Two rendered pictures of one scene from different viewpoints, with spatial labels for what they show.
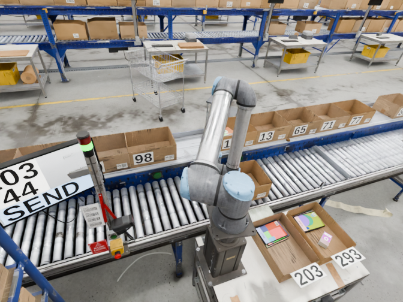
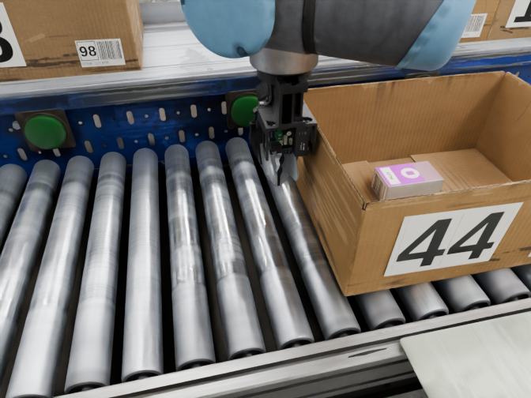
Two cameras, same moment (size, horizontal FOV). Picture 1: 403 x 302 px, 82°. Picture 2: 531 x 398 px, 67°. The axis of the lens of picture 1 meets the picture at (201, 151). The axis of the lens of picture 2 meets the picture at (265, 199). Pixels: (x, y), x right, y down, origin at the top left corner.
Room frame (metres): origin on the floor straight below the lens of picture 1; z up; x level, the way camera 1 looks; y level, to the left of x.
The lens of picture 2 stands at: (0.81, -0.18, 1.21)
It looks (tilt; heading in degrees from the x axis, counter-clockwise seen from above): 41 degrees down; 11
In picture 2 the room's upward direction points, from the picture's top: straight up
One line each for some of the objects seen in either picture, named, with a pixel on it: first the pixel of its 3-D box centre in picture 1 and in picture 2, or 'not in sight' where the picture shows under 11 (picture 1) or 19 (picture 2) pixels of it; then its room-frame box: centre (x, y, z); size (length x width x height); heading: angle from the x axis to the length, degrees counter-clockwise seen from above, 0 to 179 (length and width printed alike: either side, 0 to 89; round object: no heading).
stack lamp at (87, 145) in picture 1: (84, 141); not in sight; (0.76, 0.50, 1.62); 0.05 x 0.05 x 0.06
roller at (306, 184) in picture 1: (294, 171); not in sight; (1.66, -0.91, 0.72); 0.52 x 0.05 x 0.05; 23
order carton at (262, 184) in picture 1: (240, 181); (435, 168); (1.36, -0.35, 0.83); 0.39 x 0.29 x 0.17; 112
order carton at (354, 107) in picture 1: (350, 112); not in sight; (2.49, -1.71, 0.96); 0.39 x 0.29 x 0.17; 113
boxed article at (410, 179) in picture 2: not in sight; (405, 183); (1.38, -0.32, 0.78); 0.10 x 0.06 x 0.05; 112
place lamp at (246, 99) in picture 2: not in sight; (247, 111); (1.53, -0.01, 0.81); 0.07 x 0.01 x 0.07; 113
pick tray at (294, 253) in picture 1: (281, 244); not in sight; (0.85, -0.59, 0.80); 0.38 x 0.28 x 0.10; 24
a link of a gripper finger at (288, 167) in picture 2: not in sight; (291, 167); (1.32, -0.12, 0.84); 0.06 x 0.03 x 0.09; 23
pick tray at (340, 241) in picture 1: (317, 230); not in sight; (0.97, -0.88, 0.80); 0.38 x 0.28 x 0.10; 24
